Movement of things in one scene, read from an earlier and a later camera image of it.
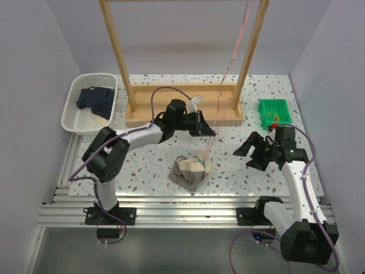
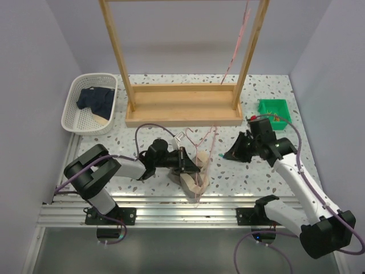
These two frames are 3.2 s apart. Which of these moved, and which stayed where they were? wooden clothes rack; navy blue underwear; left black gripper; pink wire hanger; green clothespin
Moved: left black gripper
Stayed: green clothespin; navy blue underwear; wooden clothes rack; pink wire hanger
